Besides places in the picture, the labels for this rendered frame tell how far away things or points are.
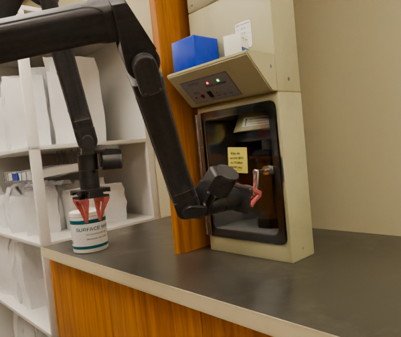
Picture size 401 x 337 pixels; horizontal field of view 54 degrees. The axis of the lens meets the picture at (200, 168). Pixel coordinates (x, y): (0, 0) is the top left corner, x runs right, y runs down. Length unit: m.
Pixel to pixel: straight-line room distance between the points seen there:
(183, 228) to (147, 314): 0.29
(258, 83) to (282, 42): 0.14
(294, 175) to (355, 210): 0.42
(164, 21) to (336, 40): 0.60
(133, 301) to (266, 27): 0.88
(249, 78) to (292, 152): 0.23
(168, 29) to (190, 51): 0.21
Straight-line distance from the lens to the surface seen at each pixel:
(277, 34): 1.14
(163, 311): 1.16
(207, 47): 1.21
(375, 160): 1.44
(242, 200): 1.01
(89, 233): 1.50
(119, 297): 1.34
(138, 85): 0.66
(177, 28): 1.39
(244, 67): 1.06
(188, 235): 1.34
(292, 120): 1.14
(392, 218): 1.45
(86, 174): 1.20
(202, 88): 1.19
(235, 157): 1.18
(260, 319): 0.86
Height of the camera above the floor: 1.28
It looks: 3 degrees down
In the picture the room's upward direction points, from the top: 6 degrees counter-clockwise
